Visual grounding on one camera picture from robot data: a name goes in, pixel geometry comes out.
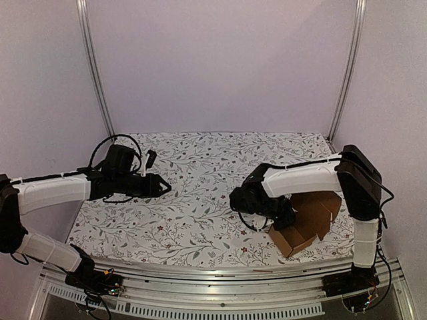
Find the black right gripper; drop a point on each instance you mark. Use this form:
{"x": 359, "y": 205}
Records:
{"x": 285, "y": 216}

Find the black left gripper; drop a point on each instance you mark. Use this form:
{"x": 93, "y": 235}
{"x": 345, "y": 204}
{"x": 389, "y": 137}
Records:
{"x": 153, "y": 188}

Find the brown cardboard box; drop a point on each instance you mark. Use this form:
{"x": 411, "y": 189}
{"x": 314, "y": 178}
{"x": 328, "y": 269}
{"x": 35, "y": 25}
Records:
{"x": 313, "y": 214}

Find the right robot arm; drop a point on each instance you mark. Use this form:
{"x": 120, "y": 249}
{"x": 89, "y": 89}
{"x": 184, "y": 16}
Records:
{"x": 349, "y": 174}

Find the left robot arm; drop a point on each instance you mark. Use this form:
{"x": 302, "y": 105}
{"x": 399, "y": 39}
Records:
{"x": 22, "y": 198}

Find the floral patterned table cloth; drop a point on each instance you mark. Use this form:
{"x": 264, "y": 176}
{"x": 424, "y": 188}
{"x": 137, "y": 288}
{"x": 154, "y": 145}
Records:
{"x": 193, "y": 224}

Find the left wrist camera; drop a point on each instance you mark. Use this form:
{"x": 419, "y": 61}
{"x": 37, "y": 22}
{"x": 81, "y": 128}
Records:
{"x": 147, "y": 161}

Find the aluminium front rail base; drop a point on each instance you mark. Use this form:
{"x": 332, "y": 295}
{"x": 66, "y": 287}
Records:
{"x": 274, "y": 292}

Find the aluminium frame post left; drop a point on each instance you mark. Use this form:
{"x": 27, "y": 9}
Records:
{"x": 89, "y": 47}

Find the aluminium frame post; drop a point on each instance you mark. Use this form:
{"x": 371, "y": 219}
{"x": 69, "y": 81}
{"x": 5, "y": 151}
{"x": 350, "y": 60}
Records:
{"x": 89, "y": 47}
{"x": 356, "y": 36}

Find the aluminium frame post right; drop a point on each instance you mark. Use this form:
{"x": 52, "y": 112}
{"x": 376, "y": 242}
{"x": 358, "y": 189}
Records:
{"x": 356, "y": 36}

